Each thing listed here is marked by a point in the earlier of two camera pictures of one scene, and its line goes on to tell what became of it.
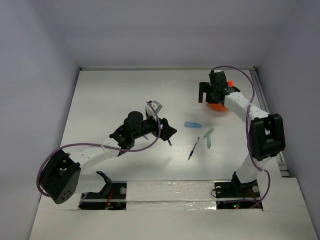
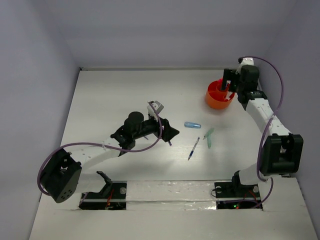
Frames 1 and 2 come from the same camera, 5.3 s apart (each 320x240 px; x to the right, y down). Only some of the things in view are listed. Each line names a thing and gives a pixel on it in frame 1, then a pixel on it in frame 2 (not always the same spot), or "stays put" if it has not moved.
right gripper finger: [204, 87] to [231, 77]
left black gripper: [166, 131] stays put
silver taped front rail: [170, 195] stays put
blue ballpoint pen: [192, 151] stays put
